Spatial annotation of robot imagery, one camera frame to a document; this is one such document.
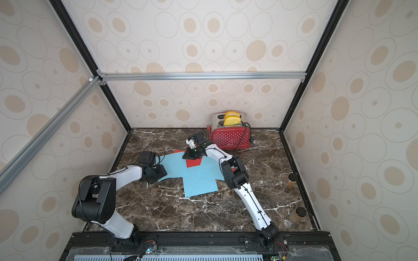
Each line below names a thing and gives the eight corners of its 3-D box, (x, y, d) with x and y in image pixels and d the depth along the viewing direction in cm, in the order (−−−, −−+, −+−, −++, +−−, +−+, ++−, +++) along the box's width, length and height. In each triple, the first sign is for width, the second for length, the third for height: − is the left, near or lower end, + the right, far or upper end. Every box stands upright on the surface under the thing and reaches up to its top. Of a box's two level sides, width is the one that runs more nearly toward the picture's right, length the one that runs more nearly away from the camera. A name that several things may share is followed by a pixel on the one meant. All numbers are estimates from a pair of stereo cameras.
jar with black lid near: (288, 220, 82) (296, 214, 74) (290, 211, 85) (298, 204, 77) (296, 225, 80) (305, 219, 73) (298, 215, 83) (307, 209, 76)
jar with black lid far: (284, 190, 92) (290, 182, 85) (281, 181, 96) (287, 173, 88) (292, 190, 92) (299, 182, 85) (289, 181, 96) (296, 173, 88)
